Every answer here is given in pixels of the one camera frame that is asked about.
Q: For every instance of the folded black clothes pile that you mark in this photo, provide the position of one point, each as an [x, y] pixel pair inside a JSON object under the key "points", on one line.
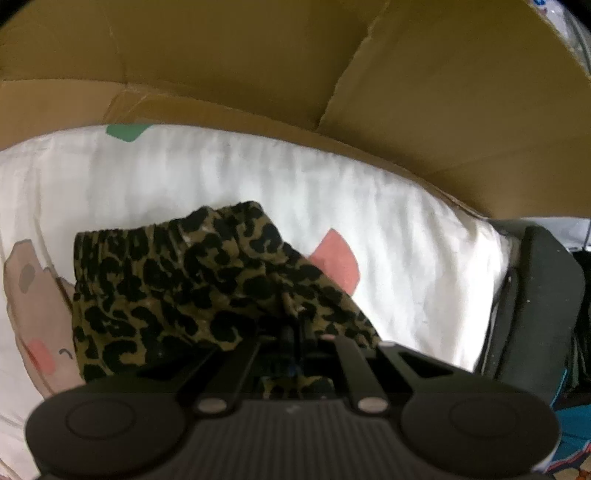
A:
{"points": [[582, 323]]}

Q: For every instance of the black folded cloth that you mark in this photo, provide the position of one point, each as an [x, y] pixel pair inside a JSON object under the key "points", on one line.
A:
{"points": [[540, 300]]}

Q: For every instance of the leopard print pants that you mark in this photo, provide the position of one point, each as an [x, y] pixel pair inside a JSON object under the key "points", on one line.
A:
{"points": [[184, 286]]}

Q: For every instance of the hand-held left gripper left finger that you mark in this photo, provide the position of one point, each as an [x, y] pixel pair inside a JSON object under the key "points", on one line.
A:
{"points": [[284, 341]]}

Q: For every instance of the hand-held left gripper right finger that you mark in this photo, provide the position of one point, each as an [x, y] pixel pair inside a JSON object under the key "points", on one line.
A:
{"points": [[304, 341]]}

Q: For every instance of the brown cardboard sheet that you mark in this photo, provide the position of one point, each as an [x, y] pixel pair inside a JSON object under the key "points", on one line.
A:
{"points": [[277, 60]]}

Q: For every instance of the teal printed bag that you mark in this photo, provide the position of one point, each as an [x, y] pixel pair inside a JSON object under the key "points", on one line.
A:
{"points": [[575, 429]]}

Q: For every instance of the bear printed bed sheet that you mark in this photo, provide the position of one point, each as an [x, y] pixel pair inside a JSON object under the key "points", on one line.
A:
{"points": [[231, 170]]}

